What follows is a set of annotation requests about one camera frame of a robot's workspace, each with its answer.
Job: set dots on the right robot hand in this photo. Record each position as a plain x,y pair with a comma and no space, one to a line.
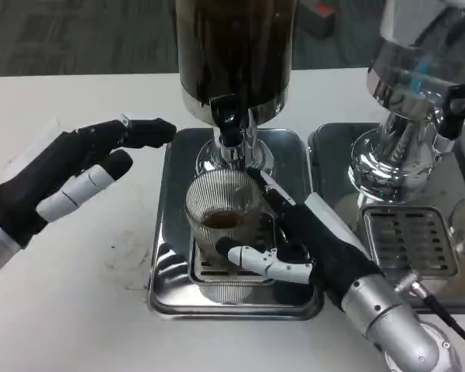
325,252

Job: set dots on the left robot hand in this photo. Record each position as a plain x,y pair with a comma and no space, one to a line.
42,170

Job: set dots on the clear ribbed glass cup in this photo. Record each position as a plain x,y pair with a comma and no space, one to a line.
221,201

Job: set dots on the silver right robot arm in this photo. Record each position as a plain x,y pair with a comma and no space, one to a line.
391,321

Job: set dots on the steel drip tray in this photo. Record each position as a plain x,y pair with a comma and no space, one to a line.
333,170
170,217

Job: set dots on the steel drip grid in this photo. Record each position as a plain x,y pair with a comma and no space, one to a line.
410,240
209,268

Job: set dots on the black tap of dark dispenser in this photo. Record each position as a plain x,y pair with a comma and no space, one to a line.
228,116

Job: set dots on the clear steel drink dispenser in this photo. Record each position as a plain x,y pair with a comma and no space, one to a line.
403,85

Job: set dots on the dark drink dispenser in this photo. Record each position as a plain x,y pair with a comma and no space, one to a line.
236,50

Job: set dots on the black box with orange patch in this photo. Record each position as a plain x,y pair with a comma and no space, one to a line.
317,19

